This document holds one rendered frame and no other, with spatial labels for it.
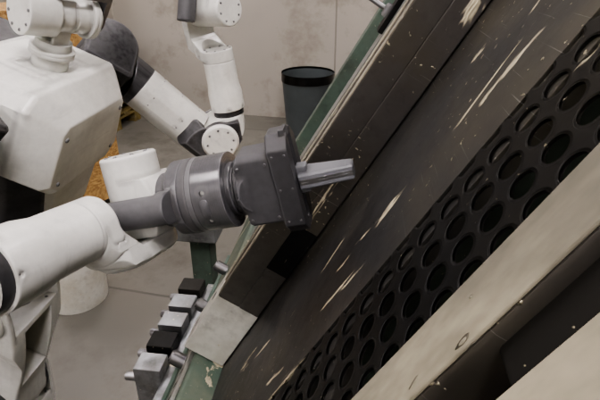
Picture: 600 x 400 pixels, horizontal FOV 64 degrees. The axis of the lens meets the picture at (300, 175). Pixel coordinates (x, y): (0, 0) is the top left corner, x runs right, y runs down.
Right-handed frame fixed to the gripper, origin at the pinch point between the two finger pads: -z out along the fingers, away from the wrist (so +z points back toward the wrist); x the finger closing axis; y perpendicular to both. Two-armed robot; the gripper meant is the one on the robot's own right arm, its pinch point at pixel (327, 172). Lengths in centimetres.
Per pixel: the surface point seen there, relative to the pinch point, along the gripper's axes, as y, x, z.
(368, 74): 7.7, 8.1, -6.1
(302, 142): 69, -20, 16
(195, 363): 6.0, -31.2, 28.7
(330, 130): 7.7, 2.2, -0.4
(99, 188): 200, -70, 173
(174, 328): 28, -42, 45
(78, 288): 112, -83, 140
